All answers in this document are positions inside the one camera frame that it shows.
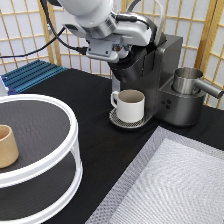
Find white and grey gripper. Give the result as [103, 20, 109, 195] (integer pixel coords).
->
[86, 13, 150, 63]

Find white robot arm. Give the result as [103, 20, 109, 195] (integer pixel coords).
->
[47, 0, 152, 63]

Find grey coffee machine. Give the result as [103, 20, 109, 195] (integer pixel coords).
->
[106, 0, 208, 130]

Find white ceramic coffee mug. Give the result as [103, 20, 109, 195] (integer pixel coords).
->
[110, 90, 145, 123]

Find steel milk frother jug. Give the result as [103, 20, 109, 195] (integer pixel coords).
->
[172, 67, 224, 99]

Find wooden shoji folding screen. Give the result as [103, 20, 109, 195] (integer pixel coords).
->
[0, 0, 224, 89]

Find grey woven placemat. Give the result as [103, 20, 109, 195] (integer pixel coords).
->
[85, 127, 224, 224]

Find white two-tier round shelf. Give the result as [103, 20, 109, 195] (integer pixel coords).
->
[0, 94, 83, 224]

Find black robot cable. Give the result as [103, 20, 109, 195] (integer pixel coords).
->
[0, 0, 89, 60]

